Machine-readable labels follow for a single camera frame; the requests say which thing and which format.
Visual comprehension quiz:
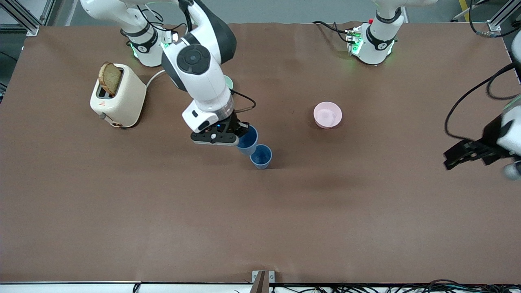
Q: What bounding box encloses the blue plastic cup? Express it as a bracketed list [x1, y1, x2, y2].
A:
[236, 125, 259, 155]
[250, 144, 273, 170]

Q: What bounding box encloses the cream white toaster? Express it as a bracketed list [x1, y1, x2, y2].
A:
[90, 63, 147, 129]

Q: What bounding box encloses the pink bowl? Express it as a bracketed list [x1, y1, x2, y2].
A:
[313, 102, 343, 129]

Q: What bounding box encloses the brown table cover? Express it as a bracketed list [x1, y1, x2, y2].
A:
[0, 21, 521, 284]

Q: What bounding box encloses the brown bread slice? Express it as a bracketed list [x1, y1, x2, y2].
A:
[99, 62, 123, 96]

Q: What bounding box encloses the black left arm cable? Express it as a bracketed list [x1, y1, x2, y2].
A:
[444, 63, 521, 141]

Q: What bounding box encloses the white toaster power cable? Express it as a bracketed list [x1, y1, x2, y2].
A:
[146, 69, 166, 88]

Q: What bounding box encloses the aluminium frame profile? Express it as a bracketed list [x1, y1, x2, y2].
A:
[0, 0, 55, 36]
[486, 0, 521, 32]

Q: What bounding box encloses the black cable tangle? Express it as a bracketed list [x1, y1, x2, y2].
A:
[232, 279, 521, 293]

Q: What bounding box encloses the black left base cable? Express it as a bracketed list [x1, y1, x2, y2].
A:
[313, 20, 351, 43]

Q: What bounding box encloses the grey metal bracket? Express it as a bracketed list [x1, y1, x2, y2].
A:
[252, 270, 276, 293]

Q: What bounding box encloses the white table edge rail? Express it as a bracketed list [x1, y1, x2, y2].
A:
[0, 282, 521, 293]

